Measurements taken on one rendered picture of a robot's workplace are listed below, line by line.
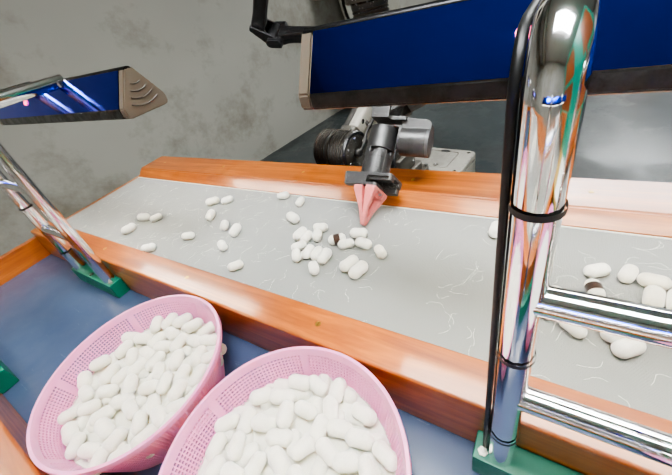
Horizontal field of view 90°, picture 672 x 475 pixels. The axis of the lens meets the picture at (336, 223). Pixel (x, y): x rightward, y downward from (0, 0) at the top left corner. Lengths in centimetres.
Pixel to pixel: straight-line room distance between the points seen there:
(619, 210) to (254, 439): 62
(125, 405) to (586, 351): 59
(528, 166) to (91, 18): 263
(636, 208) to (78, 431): 87
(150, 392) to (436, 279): 45
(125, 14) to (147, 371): 240
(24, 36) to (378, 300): 239
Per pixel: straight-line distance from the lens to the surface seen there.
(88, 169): 264
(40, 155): 259
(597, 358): 50
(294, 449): 45
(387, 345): 45
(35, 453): 62
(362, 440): 43
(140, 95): 67
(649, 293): 56
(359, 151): 100
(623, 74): 30
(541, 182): 18
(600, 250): 64
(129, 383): 62
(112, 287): 92
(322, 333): 48
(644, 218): 69
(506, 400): 33
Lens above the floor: 114
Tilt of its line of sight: 35 degrees down
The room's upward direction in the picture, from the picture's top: 16 degrees counter-clockwise
